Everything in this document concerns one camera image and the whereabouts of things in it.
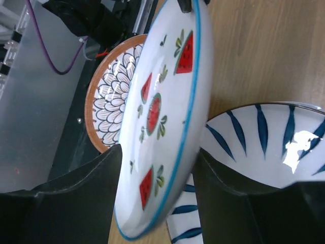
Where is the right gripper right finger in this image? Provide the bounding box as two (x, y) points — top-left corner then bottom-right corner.
(193, 149), (324, 243)

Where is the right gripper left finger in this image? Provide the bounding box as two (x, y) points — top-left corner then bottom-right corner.
(1, 144), (122, 243)

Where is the blue striped white plate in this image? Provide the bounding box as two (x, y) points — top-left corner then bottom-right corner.
(167, 102), (324, 243)

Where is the brown flower pattern plate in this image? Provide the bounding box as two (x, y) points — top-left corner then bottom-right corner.
(84, 34), (147, 153)

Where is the watermelon pattern white plate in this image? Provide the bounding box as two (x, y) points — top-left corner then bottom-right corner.
(114, 1), (214, 241)

